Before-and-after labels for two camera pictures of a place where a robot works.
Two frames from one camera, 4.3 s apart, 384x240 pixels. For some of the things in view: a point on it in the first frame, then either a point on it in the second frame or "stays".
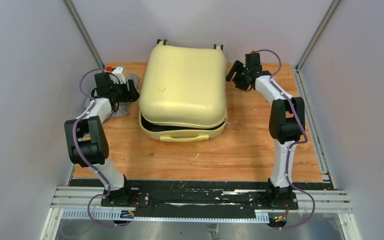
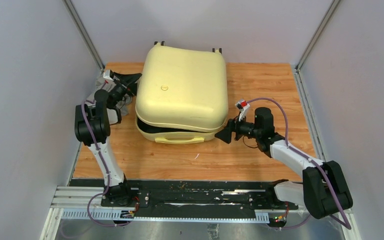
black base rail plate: (199, 199) stays
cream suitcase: (183, 95) stays
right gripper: (237, 67) -> (233, 125)
